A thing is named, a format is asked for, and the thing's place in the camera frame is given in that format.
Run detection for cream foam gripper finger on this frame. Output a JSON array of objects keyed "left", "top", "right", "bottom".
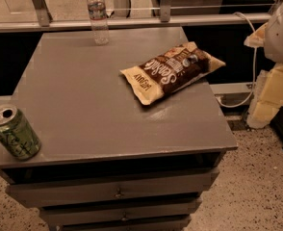
[
  {"left": 246, "top": 64, "right": 283, "bottom": 129},
  {"left": 244, "top": 23, "right": 267, "bottom": 48}
]

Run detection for grey drawer cabinet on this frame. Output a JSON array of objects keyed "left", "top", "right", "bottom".
[{"left": 0, "top": 26, "right": 239, "bottom": 231}]

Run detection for clear plastic water bottle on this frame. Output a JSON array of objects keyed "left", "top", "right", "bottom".
[{"left": 87, "top": 0, "right": 109, "bottom": 45}]

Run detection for grey baseboard beam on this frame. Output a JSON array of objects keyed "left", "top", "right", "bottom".
[{"left": 210, "top": 82, "right": 253, "bottom": 108}]

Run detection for brown chip bag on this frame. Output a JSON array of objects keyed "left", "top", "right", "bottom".
[{"left": 121, "top": 41, "right": 225, "bottom": 105}]

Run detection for green soda can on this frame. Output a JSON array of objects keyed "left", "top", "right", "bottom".
[{"left": 0, "top": 104, "right": 41, "bottom": 160}]

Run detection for top grey drawer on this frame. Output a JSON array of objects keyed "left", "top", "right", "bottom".
[{"left": 6, "top": 167, "right": 219, "bottom": 207}]

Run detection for bottom grey drawer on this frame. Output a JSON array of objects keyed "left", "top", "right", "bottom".
[{"left": 62, "top": 215, "right": 191, "bottom": 231}]

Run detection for grey drawer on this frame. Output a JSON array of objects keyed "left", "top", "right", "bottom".
[
  {"left": 6, "top": 167, "right": 219, "bottom": 207},
  {"left": 62, "top": 215, "right": 191, "bottom": 231},
  {"left": 40, "top": 197, "right": 202, "bottom": 225}
]

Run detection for middle grey drawer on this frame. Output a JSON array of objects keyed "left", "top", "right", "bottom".
[{"left": 40, "top": 197, "right": 202, "bottom": 225}]

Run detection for grey metal window rail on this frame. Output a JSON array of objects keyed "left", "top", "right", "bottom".
[{"left": 0, "top": 0, "right": 283, "bottom": 32}]

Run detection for white cable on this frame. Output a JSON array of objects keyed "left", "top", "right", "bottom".
[{"left": 217, "top": 12, "right": 258, "bottom": 109}]

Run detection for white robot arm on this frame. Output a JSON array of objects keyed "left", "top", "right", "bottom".
[{"left": 244, "top": 3, "right": 283, "bottom": 129}]

